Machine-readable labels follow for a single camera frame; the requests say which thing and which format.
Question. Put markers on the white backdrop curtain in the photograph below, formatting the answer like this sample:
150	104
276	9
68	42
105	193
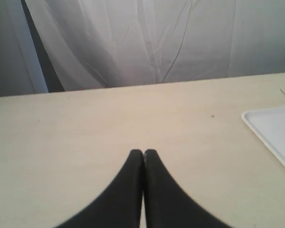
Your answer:
63	45

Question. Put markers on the white plastic tray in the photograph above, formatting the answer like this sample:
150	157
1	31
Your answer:
269	126

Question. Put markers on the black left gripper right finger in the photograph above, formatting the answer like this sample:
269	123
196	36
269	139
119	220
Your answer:
167	205

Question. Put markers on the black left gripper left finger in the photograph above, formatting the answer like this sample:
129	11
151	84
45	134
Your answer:
120	204

